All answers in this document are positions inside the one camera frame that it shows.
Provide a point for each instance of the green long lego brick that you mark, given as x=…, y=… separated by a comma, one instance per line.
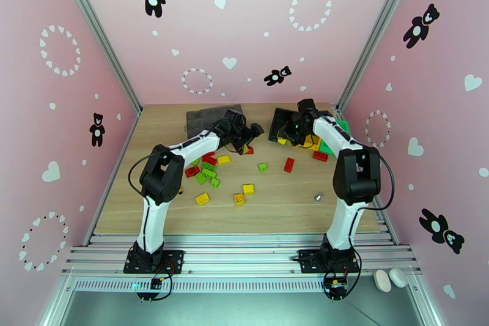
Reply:
x=209, y=166
x=209, y=174

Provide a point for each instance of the red curved lego brick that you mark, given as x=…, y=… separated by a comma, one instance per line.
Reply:
x=249, y=150
x=289, y=164

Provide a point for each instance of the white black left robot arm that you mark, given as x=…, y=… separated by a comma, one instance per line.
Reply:
x=152, y=221

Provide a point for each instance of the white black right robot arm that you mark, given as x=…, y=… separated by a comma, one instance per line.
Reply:
x=345, y=221

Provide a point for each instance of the yellow curved lego brick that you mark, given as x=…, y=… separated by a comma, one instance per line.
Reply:
x=224, y=160

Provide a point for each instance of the yellow container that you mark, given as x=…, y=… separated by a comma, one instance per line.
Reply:
x=313, y=144

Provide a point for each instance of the green small lego brick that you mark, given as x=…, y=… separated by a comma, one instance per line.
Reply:
x=195, y=161
x=215, y=182
x=262, y=167

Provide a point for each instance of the black container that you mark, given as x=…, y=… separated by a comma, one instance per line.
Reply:
x=277, y=122

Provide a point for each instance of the green container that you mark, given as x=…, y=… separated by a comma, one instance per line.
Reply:
x=326, y=147

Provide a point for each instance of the dark grey tray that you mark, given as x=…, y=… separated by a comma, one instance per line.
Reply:
x=202, y=118

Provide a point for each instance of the small silver metal part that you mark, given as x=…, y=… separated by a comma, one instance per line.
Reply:
x=318, y=197

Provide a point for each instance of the perforated metal strip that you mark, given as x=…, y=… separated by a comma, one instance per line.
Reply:
x=229, y=286

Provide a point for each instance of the small black circuit board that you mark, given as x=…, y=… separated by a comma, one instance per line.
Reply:
x=156, y=283
x=336, y=287

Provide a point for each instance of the white oval puck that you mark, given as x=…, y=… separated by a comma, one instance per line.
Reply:
x=398, y=277
x=382, y=280

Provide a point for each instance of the aluminium rail platform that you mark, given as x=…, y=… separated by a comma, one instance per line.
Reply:
x=237, y=250

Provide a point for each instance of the aluminium frame post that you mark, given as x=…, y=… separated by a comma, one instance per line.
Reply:
x=99, y=36
x=378, y=36

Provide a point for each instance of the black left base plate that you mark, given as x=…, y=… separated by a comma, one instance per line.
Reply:
x=174, y=260

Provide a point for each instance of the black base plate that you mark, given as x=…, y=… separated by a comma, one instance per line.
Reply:
x=307, y=262
x=174, y=260

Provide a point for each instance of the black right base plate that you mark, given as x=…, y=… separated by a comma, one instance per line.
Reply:
x=307, y=262

